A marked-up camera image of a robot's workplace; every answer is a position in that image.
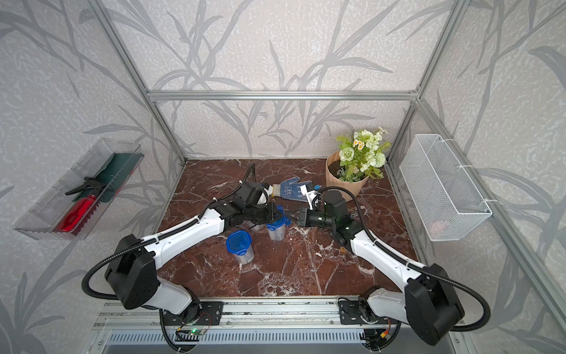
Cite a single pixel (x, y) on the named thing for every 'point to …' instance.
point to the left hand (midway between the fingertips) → (283, 215)
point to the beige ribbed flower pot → (332, 181)
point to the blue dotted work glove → (290, 189)
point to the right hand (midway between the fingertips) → (285, 214)
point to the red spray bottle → (78, 212)
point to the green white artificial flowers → (362, 153)
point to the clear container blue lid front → (238, 242)
